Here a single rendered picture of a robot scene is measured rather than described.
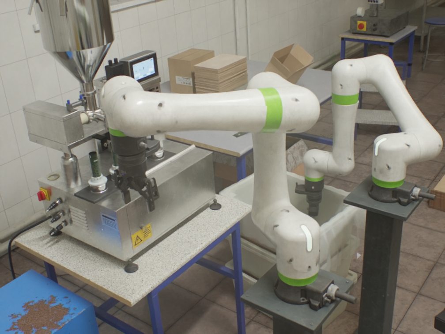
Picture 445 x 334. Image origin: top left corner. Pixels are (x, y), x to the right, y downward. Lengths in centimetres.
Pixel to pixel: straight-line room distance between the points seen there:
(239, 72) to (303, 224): 242
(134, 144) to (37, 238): 120
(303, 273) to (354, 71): 100
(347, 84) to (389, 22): 377
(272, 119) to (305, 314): 61
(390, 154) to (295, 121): 80
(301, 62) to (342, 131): 146
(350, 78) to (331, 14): 470
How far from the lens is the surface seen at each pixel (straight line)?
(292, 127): 137
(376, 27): 611
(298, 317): 163
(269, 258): 267
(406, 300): 317
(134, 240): 213
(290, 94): 136
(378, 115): 499
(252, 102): 130
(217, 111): 127
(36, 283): 247
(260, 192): 165
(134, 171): 140
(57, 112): 214
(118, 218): 203
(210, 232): 231
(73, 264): 225
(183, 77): 394
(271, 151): 158
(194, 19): 473
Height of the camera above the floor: 202
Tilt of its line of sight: 26 degrees down
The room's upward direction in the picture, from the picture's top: 4 degrees counter-clockwise
